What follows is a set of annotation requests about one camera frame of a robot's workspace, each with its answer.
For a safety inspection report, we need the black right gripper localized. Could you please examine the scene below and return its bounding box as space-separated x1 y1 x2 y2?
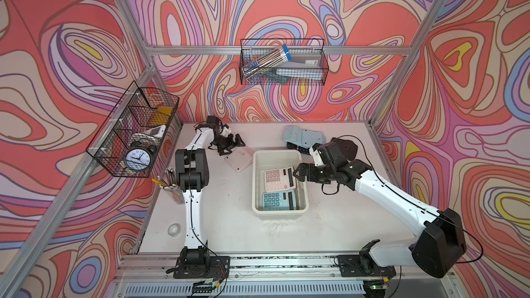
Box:
293 163 335 183

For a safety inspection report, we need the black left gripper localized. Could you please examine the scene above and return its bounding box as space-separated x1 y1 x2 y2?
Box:
210 133 244 157

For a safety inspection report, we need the pink calculator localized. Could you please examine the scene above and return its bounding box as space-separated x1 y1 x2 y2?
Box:
224 147 255 172

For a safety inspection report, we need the pink calculator face up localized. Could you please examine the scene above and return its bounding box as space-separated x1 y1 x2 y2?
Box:
264 166 297 193

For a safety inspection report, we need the white plastic storage box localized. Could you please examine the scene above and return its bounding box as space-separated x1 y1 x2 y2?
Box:
252 150 309 220

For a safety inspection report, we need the light blue calculator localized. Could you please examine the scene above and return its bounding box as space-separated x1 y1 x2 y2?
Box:
283 126 326 147
262 190 298 211

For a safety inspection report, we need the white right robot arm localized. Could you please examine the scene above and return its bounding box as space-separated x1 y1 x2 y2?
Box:
293 135 467 278

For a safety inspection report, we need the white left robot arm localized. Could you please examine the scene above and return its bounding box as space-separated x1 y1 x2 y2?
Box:
173 115 246 282

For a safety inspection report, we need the black calculator under blue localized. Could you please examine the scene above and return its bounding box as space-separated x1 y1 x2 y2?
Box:
287 142 311 154

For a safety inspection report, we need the light blue calculator upside down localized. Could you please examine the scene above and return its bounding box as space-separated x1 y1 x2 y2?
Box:
283 126 326 147

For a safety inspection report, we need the black calculator upside down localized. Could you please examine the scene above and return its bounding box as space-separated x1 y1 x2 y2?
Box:
331 137 358 161

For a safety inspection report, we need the grey white box in basket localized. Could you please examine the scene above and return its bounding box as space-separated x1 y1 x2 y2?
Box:
275 53 324 80

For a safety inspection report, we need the clear pen cup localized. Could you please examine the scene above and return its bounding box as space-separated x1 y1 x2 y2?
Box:
151 167 185 205

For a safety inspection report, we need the white device in basket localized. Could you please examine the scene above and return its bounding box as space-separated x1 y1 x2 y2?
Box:
142 125 166 139

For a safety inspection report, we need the yellow item in basket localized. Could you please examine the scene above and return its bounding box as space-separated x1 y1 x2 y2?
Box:
148 106 173 128

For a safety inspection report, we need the clear tube of pencils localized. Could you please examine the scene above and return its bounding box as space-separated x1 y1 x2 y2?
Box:
242 44 292 81

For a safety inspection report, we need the black alarm clock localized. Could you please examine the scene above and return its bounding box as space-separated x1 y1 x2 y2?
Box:
124 142 157 172

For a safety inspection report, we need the clear tape roll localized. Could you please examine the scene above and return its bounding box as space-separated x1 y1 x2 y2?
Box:
168 223 182 237

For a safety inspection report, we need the green circuit board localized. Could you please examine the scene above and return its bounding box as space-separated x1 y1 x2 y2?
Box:
191 281 220 294

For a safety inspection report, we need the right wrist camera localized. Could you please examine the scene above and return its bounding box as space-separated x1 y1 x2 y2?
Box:
310 149 324 167

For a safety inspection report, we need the black wire basket back wall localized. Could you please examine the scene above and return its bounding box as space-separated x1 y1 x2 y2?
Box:
240 37 329 86

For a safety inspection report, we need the black wire basket wall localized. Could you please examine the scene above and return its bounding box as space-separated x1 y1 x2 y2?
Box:
86 82 179 178
240 37 329 86

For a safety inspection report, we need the black wire basket left wall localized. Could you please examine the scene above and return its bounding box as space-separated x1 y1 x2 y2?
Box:
86 82 179 178

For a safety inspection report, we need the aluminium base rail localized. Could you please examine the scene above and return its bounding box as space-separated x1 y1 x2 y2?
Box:
104 251 467 297

